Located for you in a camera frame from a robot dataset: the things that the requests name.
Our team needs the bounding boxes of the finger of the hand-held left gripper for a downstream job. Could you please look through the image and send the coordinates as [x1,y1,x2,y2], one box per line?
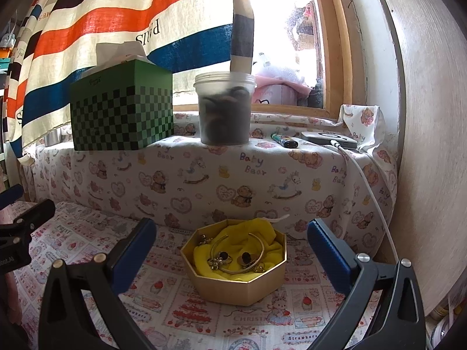
[0,200,56,242]
[0,184,25,210]

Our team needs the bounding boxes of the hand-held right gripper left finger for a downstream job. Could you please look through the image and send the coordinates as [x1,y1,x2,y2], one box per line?
[38,218,157,350]

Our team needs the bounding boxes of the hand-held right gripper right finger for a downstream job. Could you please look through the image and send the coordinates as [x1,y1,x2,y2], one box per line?
[306,218,426,350]

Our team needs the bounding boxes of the octagonal cardboard jewelry box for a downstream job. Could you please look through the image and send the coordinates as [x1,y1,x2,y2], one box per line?
[180,219,288,307]

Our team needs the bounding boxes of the strawberry printed cloth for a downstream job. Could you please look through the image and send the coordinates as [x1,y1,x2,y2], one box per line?
[7,200,398,350]

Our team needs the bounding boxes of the yellow cloth lining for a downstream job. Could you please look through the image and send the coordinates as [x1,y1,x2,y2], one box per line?
[193,218,285,282]

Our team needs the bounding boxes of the teddy bear printed cloth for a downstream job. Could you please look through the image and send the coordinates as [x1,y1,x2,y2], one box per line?
[20,104,398,241]

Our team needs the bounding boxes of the grey power bank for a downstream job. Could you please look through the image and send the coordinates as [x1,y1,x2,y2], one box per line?
[301,130,358,150]

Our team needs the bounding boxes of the green lighter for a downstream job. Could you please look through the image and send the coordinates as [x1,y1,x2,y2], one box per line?
[271,134,299,148]

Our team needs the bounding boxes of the green checkered tissue box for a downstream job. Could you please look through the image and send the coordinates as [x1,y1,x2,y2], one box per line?
[69,42,175,151]

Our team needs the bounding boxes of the white wood-grain cabinet panel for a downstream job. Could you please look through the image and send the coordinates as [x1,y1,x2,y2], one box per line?
[368,0,467,318]

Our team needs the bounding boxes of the clear plastic jar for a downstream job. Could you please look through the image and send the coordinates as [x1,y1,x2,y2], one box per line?
[193,72,256,146]

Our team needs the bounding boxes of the pink cloth bundle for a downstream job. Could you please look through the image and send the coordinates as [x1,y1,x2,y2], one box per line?
[252,53,312,107]

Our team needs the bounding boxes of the striped curtain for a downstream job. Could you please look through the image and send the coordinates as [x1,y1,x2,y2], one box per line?
[7,0,256,161]

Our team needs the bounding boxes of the white charging cable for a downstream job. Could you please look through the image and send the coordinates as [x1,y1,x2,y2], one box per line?
[330,139,399,263]

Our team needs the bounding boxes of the wooden window frame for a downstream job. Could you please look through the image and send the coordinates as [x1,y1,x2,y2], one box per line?
[310,0,367,119]

